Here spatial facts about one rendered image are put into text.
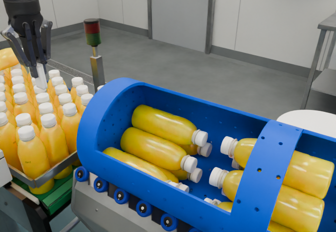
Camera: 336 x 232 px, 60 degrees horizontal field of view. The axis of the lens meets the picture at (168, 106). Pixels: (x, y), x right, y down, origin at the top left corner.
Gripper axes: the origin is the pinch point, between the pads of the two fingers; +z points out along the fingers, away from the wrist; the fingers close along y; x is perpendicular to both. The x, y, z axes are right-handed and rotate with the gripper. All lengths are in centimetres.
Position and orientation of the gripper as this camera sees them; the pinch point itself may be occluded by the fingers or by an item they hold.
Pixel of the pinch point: (39, 76)
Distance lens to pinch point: 84.9
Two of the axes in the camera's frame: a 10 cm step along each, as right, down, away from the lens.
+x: -8.4, -2.9, 4.7
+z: -0.1, 8.6, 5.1
